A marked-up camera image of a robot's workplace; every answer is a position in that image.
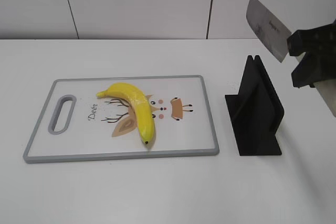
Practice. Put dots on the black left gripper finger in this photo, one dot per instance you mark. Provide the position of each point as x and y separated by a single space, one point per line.
313 68

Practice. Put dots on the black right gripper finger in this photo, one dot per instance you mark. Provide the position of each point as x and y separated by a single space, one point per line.
319 41

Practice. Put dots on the white-handled steel cleaver knife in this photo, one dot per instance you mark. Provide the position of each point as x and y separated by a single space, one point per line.
273 34

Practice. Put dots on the yellow plastic banana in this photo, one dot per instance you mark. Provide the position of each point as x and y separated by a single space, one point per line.
138 102

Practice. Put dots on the black knife stand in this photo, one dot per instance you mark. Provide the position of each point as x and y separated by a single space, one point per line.
255 111

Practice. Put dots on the deer print cutting board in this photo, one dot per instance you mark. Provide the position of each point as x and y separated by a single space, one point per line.
74 125

